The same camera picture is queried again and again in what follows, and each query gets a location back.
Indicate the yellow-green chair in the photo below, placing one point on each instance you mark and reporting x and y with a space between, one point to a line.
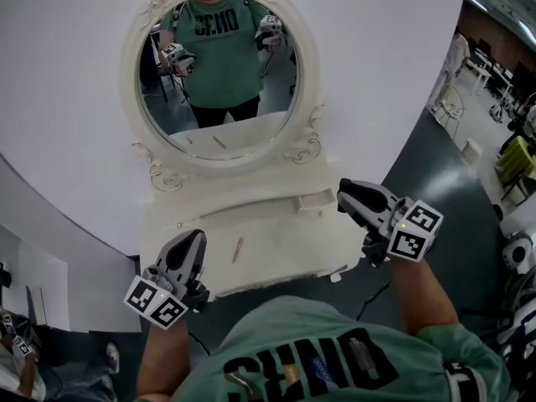
517 161

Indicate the person's right forearm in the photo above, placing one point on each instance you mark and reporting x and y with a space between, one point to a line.
423 295

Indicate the white box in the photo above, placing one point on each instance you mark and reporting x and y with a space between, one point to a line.
472 149

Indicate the person's left forearm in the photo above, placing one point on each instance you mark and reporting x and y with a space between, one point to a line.
163 358

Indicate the green printed T-shirt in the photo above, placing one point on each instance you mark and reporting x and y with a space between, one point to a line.
293 329

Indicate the oval mirror ornate white frame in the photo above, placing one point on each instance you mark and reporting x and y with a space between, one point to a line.
218 78

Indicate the white ornate vanity table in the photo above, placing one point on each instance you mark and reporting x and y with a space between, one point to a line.
272 262

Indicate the grey flat panel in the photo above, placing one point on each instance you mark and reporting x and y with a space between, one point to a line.
37 306

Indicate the black device on stand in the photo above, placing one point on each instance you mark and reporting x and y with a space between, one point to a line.
4 274

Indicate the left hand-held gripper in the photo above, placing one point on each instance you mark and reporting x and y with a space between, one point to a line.
155 302

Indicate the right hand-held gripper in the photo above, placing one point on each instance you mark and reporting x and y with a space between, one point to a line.
414 235

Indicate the white round camera device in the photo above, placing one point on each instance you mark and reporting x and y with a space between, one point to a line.
517 254

